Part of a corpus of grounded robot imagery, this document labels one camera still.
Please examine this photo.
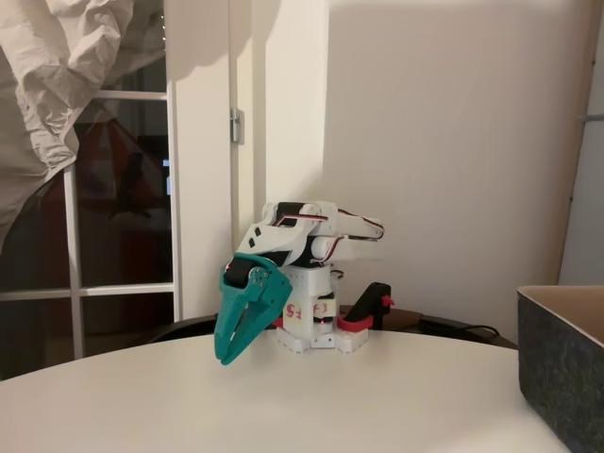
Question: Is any light wooden shelf post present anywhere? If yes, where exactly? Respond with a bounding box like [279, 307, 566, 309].
[542, 0, 604, 287]

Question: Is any grey shelf back panel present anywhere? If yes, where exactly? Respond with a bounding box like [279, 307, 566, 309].
[561, 46, 604, 287]

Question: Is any beige crumpled curtain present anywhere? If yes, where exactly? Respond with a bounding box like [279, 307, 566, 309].
[0, 0, 167, 246]

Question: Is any dark brown side table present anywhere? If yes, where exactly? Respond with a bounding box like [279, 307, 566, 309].
[150, 306, 518, 350]

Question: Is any dark grey felt basket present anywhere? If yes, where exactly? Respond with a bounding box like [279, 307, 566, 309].
[516, 285, 604, 453]

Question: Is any silver door hinge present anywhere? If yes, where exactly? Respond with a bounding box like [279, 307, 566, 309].
[229, 107, 245, 144]

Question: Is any long black cable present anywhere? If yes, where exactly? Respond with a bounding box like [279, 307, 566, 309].
[418, 319, 502, 338]

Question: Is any white window door frame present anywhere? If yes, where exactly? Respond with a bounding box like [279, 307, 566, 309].
[0, 0, 232, 360]

